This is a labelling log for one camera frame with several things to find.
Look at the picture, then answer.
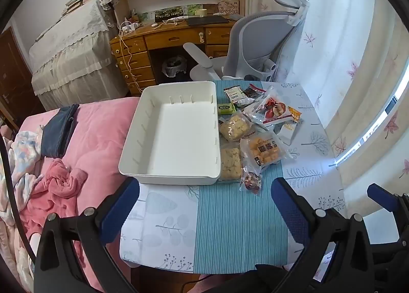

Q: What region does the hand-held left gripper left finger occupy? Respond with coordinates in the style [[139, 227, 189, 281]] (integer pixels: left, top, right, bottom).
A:
[[33, 177, 140, 293]]

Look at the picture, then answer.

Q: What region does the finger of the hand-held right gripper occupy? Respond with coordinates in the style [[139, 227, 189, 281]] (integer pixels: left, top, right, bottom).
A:
[[367, 183, 409, 214]]

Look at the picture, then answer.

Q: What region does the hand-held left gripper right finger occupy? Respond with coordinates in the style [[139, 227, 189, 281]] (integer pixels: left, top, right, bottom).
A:
[[271, 177, 374, 293]]

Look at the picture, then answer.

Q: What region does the dark red snack packet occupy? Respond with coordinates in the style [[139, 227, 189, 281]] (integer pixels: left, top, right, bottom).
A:
[[240, 165, 263, 196]]

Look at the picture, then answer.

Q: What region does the orange snack bag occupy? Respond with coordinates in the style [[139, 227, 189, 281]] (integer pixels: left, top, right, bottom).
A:
[[240, 132, 293, 172]]

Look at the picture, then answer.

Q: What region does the pale yellow puffed snack bag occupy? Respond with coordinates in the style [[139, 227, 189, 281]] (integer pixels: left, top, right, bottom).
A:
[[219, 146, 243, 182], [219, 112, 256, 142]]

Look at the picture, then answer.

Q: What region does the white snack box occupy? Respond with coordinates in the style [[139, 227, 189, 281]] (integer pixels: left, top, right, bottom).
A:
[[276, 121, 299, 147]]

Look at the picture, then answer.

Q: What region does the white plastic bin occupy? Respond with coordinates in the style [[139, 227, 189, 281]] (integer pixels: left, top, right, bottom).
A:
[[118, 81, 222, 185]]

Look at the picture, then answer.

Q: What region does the apple print snack bag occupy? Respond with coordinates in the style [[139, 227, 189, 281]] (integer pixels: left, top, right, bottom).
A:
[[244, 85, 302, 127]]

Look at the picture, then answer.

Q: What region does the green snack packet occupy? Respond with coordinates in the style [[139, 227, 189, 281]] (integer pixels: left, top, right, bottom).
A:
[[217, 103, 237, 115]]

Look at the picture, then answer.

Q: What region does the beige barcode snack packet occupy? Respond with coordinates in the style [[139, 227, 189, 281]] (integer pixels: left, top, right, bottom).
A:
[[224, 85, 245, 105]]

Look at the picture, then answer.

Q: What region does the pink blanket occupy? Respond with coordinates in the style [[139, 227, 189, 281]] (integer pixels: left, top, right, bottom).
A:
[[0, 97, 141, 293]]

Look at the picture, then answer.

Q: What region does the dark blue cloth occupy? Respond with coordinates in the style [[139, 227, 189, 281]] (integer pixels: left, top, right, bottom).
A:
[[41, 103, 80, 158]]

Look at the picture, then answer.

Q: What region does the floral blanket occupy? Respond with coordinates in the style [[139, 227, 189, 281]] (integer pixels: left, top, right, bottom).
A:
[[0, 130, 43, 226]]

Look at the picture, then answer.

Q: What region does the leaf print curtain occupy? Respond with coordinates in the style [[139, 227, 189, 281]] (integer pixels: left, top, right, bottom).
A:
[[244, 0, 409, 217]]

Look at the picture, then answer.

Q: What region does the lace cloth covered piano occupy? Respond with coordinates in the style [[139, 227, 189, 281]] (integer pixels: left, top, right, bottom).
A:
[[28, 0, 128, 111]]

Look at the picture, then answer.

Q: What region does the brown wooden door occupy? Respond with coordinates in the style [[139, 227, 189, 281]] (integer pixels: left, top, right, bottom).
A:
[[0, 26, 45, 121]]

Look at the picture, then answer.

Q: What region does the grey office chair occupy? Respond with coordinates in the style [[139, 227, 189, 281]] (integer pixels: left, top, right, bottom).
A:
[[183, 0, 310, 82]]

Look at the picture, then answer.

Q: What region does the wooden desk with drawers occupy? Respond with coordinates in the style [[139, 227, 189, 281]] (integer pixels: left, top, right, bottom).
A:
[[109, 15, 245, 96]]

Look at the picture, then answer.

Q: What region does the dark green printed box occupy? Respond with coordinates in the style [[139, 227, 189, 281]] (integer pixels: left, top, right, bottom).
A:
[[154, 9, 186, 23]]

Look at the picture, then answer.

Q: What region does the black laptop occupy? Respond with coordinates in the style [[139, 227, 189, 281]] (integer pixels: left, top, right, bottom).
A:
[[187, 16, 230, 26]]

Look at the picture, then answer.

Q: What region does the stack of books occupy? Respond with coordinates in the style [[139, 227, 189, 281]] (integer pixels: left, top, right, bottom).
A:
[[62, 0, 103, 16]]

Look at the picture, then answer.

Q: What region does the patterned cardboard box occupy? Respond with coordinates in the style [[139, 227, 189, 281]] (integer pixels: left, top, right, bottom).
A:
[[217, 0, 240, 15]]

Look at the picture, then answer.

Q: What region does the beige cable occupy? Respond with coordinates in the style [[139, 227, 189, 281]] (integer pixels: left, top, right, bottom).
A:
[[119, 29, 144, 94]]

